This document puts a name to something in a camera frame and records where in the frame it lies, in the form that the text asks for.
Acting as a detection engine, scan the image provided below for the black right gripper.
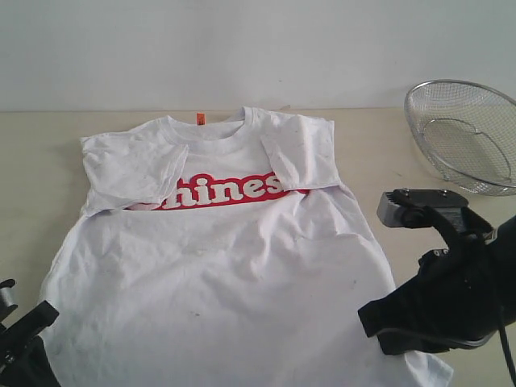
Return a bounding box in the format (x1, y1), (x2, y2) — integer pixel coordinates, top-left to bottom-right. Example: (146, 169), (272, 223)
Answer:
(358, 189), (508, 356)

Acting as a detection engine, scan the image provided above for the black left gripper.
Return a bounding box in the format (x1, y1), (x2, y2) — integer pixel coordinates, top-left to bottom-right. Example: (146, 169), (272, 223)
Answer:
(1, 301), (60, 387)

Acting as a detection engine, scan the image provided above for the white t-shirt red lettering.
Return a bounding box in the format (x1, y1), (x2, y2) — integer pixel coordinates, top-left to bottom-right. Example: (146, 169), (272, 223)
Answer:
(41, 107), (452, 386)

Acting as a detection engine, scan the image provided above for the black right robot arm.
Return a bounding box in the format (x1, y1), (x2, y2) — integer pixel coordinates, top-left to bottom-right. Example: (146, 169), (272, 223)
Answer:
(358, 189), (515, 355)

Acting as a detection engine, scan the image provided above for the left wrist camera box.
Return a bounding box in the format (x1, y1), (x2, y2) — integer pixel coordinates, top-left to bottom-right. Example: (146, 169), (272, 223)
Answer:
(0, 278), (19, 321)

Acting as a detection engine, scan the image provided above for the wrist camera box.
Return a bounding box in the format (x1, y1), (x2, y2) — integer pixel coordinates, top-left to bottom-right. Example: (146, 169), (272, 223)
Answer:
(0, 278), (19, 321)
(377, 189), (430, 229)

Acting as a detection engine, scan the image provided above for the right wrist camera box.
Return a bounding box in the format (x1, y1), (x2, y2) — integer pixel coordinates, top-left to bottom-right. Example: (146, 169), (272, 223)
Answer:
(377, 189), (430, 229)

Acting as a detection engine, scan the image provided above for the round wire mesh basket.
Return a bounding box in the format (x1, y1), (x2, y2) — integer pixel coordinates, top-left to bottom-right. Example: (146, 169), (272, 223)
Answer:
(404, 79), (515, 196)

